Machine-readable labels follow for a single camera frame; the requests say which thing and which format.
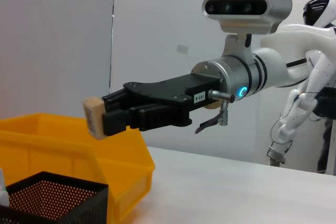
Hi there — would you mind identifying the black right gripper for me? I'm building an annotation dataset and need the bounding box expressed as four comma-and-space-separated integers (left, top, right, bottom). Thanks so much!
101, 73, 222, 137

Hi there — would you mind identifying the tan eraser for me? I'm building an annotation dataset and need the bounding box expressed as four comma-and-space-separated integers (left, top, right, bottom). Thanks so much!
82, 97, 107, 140

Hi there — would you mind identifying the green utility knife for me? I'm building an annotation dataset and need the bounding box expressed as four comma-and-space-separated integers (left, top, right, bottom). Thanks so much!
0, 167, 11, 206

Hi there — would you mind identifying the black mesh pen holder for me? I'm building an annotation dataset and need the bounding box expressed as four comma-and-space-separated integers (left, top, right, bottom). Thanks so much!
0, 171, 109, 224

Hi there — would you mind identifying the yellow plastic bin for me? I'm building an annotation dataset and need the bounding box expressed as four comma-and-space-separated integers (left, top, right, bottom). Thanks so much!
0, 113, 155, 222

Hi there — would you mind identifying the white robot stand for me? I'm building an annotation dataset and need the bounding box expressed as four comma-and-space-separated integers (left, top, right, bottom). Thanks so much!
313, 87, 336, 176

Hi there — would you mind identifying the white black-faced humanoid robot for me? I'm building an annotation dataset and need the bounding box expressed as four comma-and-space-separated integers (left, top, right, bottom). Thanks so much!
267, 0, 336, 167

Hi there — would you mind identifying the right gripper cable with plug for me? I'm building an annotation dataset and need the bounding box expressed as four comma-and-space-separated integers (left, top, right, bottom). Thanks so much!
194, 89, 236, 134

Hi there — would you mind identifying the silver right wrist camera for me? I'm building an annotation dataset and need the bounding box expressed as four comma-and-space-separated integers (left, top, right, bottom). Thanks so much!
202, 0, 293, 65

